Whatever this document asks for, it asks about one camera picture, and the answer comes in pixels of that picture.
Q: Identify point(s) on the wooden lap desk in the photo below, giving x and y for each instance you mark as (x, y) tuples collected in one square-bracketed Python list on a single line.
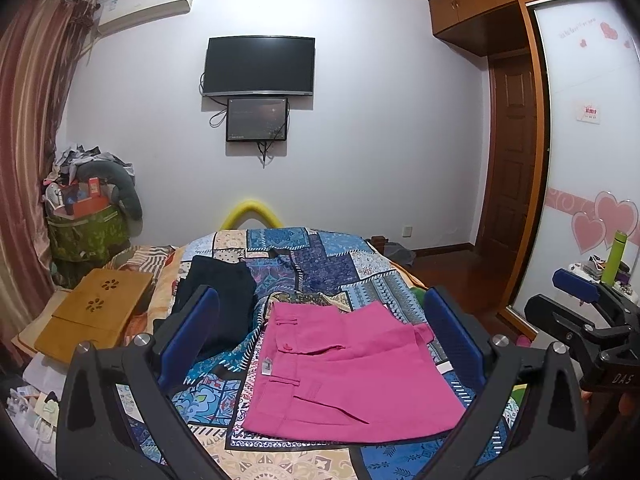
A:
[(96, 310)]

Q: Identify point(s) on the orange box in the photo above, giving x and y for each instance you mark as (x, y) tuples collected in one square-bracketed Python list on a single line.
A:
[(90, 205)]

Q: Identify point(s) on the green water bottle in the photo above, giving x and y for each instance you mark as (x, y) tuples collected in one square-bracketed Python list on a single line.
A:
[(614, 259)]

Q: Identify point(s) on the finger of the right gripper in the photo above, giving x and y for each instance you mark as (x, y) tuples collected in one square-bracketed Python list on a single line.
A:
[(575, 278)]

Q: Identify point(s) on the green fabric storage box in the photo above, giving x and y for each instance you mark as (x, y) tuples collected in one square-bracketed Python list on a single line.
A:
[(96, 237)]

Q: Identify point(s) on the small framed wall screen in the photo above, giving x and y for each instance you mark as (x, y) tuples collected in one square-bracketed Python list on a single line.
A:
[(257, 120)]

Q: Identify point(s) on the wooden wardrobe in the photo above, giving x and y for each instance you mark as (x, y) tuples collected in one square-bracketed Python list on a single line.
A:
[(586, 171)]

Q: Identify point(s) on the white wall socket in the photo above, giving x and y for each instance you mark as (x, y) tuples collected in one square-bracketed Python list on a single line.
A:
[(408, 230)]

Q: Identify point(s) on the brown wooden door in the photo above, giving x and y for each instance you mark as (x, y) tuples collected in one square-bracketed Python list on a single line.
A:
[(512, 150)]

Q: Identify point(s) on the black wall television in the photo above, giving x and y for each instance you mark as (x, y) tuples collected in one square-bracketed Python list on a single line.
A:
[(259, 66)]

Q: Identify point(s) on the striped pink curtain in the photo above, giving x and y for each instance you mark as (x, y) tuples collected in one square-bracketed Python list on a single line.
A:
[(39, 53)]

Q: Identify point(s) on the white air conditioner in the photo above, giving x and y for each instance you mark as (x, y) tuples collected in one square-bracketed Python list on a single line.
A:
[(118, 15)]

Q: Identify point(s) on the yellow foam tube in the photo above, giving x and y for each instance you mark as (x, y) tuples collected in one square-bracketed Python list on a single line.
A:
[(251, 209)]

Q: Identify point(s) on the pink pants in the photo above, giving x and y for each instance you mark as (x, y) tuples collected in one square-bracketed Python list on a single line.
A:
[(358, 377)]

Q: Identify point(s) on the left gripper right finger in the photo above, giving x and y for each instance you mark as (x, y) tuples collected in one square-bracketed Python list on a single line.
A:
[(548, 440)]

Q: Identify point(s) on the blue patchwork bedspread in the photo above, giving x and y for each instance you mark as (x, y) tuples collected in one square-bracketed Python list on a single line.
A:
[(254, 269)]

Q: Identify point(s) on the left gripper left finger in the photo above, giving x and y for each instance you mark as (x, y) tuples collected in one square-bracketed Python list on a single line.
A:
[(94, 439)]

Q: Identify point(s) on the grey neck pillow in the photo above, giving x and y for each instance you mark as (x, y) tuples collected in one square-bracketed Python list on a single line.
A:
[(124, 193)]

